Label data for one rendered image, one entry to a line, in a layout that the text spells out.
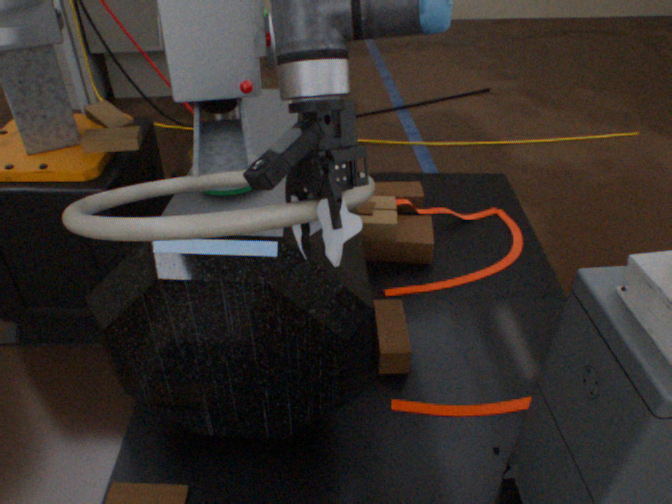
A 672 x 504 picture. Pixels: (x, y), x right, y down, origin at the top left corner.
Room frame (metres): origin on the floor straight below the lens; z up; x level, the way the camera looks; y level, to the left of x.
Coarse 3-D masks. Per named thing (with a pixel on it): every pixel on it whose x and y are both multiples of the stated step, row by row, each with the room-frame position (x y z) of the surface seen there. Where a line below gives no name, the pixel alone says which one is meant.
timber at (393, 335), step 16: (384, 304) 1.67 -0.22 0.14; (400, 304) 1.67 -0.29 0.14; (384, 320) 1.57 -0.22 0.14; (400, 320) 1.57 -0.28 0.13; (384, 336) 1.49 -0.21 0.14; (400, 336) 1.49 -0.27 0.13; (384, 352) 1.40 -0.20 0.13; (400, 352) 1.40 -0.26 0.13; (384, 368) 1.40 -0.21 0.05; (400, 368) 1.40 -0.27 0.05
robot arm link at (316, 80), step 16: (288, 64) 0.66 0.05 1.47; (304, 64) 0.65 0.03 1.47; (320, 64) 0.65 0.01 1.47; (336, 64) 0.66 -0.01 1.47; (288, 80) 0.65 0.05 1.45; (304, 80) 0.64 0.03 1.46; (320, 80) 0.64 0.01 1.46; (336, 80) 0.65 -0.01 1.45; (288, 96) 0.64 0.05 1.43; (304, 96) 0.63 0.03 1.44; (320, 96) 0.64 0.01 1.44; (336, 96) 0.66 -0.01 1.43
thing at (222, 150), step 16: (240, 112) 1.25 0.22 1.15; (208, 128) 1.26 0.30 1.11; (224, 128) 1.26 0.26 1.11; (240, 128) 1.25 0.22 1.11; (208, 144) 1.16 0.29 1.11; (224, 144) 1.16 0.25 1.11; (240, 144) 1.16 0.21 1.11; (208, 160) 1.08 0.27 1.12; (224, 160) 1.08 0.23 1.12; (240, 160) 1.08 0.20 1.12
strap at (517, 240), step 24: (480, 216) 2.50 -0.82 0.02; (504, 216) 2.50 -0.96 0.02; (504, 264) 2.08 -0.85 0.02; (408, 288) 1.90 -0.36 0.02; (432, 288) 1.90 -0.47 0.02; (408, 408) 1.23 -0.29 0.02; (432, 408) 1.23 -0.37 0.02; (456, 408) 1.23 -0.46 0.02; (480, 408) 1.23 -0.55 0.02; (504, 408) 1.23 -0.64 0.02
